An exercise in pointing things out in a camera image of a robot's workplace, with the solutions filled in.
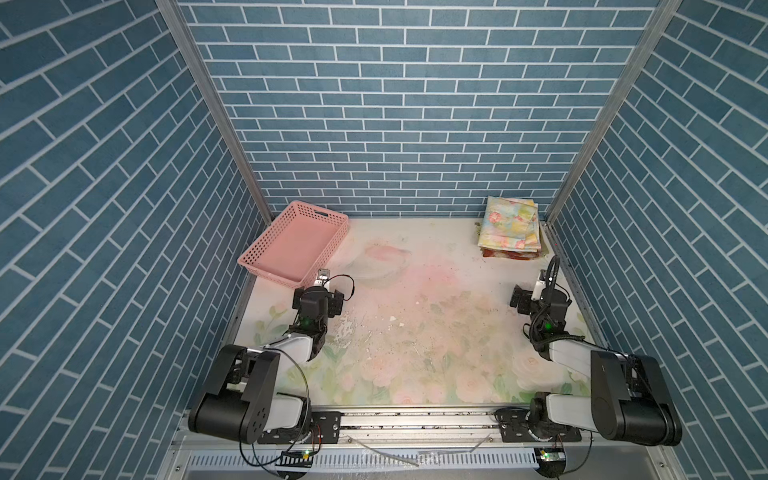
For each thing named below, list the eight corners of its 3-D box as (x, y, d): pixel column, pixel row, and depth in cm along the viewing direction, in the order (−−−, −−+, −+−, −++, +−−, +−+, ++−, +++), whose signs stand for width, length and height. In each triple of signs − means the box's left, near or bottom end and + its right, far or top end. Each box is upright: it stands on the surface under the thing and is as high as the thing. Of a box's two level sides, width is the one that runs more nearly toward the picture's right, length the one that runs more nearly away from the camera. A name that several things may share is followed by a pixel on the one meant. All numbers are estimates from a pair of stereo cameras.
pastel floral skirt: (477, 254, 111) (484, 235, 103) (480, 213, 125) (486, 193, 117) (532, 264, 108) (543, 245, 100) (529, 221, 123) (538, 201, 114)
